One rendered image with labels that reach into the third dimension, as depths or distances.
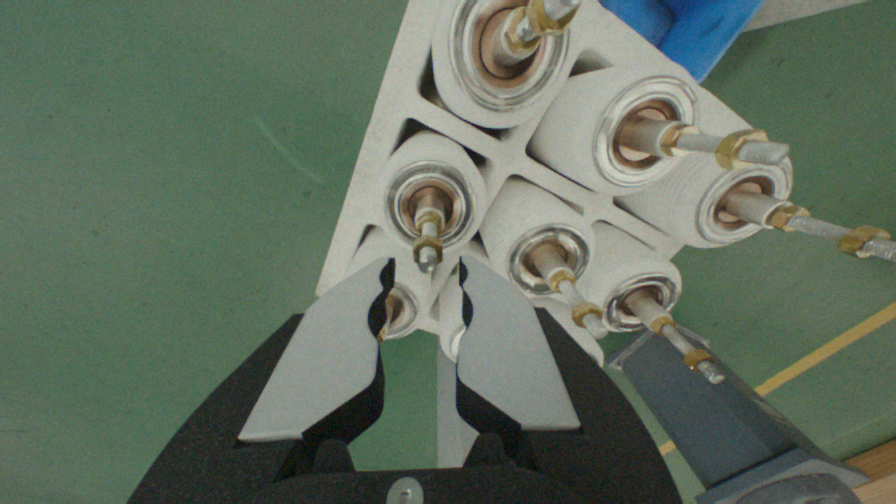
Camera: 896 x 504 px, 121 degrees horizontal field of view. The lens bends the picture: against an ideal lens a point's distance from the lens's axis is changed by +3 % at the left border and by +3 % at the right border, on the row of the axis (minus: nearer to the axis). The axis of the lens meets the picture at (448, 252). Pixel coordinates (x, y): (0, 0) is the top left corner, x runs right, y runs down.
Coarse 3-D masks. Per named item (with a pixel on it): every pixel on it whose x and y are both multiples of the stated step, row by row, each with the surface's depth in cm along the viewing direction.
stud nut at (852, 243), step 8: (848, 232) 16; (856, 232) 15; (864, 232) 15; (872, 232) 15; (880, 232) 15; (840, 240) 16; (848, 240) 16; (856, 240) 15; (864, 240) 15; (840, 248) 16; (848, 248) 16; (856, 248) 15; (856, 256) 16; (864, 256) 16
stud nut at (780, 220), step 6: (780, 210) 19; (786, 210) 19; (792, 210) 18; (798, 210) 18; (804, 210) 18; (774, 216) 19; (780, 216) 19; (786, 216) 18; (792, 216) 18; (774, 222) 19; (780, 222) 19; (786, 222) 19; (780, 228) 19; (786, 228) 19; (792, 228) 19
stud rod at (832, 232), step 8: (800, 216) 18; (792, 224) 18; (800, 224) 18; (808, 224) 18; (816, 224) 17; (824, 224) 17; (832, 224) 17; (808, 232) 18; (816, 232) 17; (824, 232) 17; (832, 232) 16; (840, 232) 16; (832, 240) 17; (872, 240) 15; (880, 240) 15; (888, 240) 15; (864, 248) 15; (872, 248) 15; (880, 248) 15; (888, 248) 14; (880, 256) 15; (888, 256) 14
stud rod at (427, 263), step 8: (424, 224) 17; (432, 224) 17; (424, 232) 16; (432, 232) 16; (424, 248) 14; (432, 248) 14; (424, 256) 13; (432, 256) 13; (424, 264) 13; (432, 264) 13; (424, 272) 13
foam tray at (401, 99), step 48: (432, 0) 21; (624, 48) 22; (384, 96) 24; (432, 96) 33; (384, 144) 25; (480, 144) 26; (576, 192) 28; (336, 240) 30; (480, 240) 36; (672, 240) 32; (432, 288) 34
